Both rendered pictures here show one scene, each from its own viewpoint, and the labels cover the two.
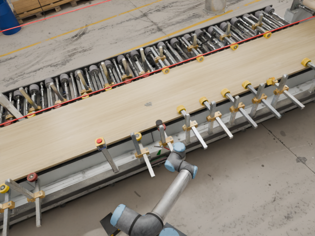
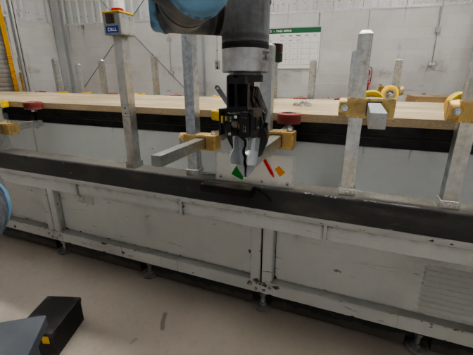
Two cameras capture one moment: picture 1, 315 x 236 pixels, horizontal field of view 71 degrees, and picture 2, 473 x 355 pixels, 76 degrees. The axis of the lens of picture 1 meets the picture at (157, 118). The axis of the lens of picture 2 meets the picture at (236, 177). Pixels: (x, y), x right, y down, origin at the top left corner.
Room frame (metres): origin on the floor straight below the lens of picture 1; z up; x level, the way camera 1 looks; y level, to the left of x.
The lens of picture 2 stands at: (0.34, -0.47, 1.02)
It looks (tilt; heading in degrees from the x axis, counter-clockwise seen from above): 18 degrees down; 35
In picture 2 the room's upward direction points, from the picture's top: straight up
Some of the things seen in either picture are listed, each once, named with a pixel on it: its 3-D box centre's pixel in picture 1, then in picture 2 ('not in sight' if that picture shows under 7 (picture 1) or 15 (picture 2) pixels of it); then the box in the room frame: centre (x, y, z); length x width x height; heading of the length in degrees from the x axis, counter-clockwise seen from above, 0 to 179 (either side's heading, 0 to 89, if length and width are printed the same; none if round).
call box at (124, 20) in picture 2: (101, 143); (119, 25); (1.03, 0.48, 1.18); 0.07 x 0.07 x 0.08; 13
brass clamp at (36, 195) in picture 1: (35, 196); (3, 127); (0.86, 1.18, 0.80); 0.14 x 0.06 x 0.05; 103
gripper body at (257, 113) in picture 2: not in sight; (243, 106); (0.86, -0.12, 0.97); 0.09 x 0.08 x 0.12; 13
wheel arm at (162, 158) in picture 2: (145, 157); (197, 144); (1.05, 0.18, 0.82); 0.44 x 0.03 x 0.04; 13
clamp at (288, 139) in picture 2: (166, 141); (272, 138); (1.15, -0.04, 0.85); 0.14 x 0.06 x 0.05; 103
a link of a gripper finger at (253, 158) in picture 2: not in sight; (250, 158); (0.86, -0.14, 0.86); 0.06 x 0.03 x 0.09; 13
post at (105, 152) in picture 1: (109, 159); (127, 105); (1.03, 0.48, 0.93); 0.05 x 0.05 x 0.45; 13
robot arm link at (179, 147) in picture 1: (179, 150); (243, 13); (0.87, -0.12, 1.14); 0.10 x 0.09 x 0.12; 142
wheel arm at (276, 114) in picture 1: (261, 99); not in sight; (1.36, -1.03, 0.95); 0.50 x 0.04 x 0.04; 13
